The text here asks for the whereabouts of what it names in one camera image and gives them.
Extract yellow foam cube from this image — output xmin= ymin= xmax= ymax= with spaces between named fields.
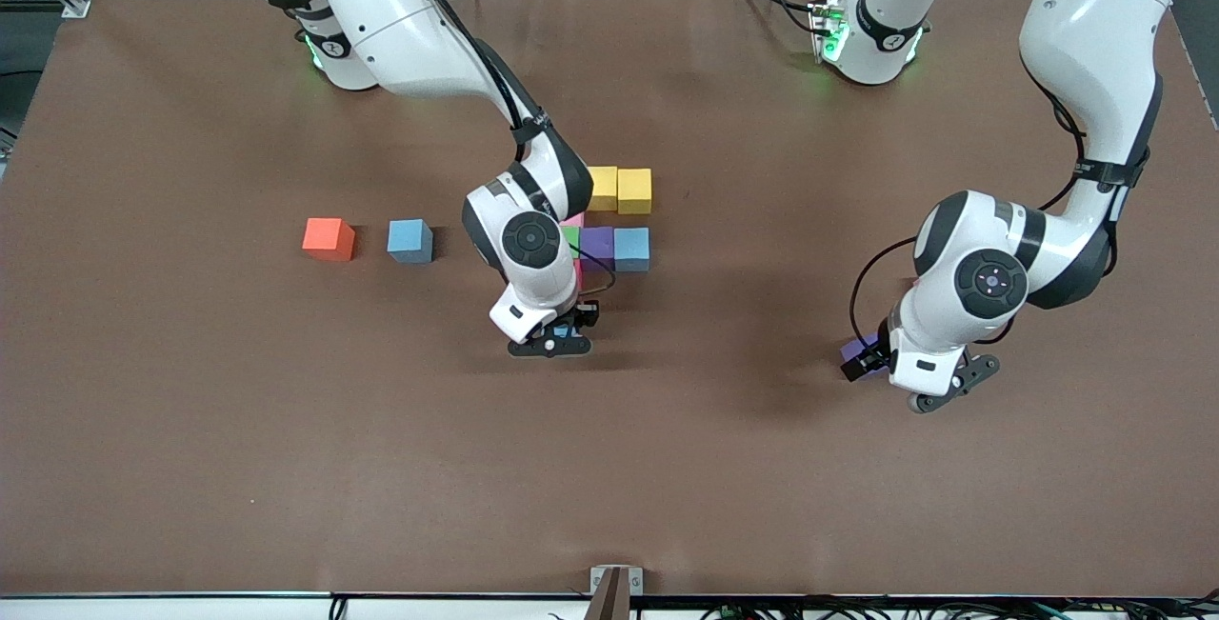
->
xmin=587 ymin=166 xmax=620 ymax=212
xmin=617 ymin=169 xmax=654 ymax=215

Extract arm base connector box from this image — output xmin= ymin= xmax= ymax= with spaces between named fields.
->
xmin=808 ymin=0 xmax=850 ymax=64

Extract brown table mat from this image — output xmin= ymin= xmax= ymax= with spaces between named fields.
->
xmin=0 ymin=0 xmax=1219 ymax=599

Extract orange foam cube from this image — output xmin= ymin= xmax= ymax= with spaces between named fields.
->
xmin=302 ymin=217 xmax=357 ymax=263

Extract metal table edge bracket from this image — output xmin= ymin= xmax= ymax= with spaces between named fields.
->
xmin=588 ymin=565 xmax=645 ymax=620

